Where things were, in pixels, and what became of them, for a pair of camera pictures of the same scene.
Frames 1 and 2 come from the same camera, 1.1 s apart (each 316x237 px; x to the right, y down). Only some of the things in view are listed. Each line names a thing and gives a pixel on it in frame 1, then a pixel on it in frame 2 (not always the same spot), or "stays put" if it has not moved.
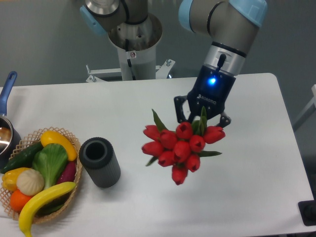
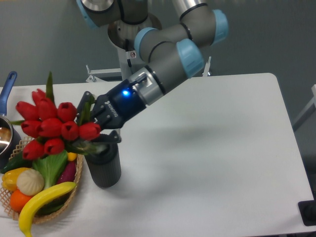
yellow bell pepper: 9,178 stays put
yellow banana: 29,207 stays put
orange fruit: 17,200 stays put
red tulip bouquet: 182,148 → 49,127
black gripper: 210,90 → 115,108
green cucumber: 23,158 stays put
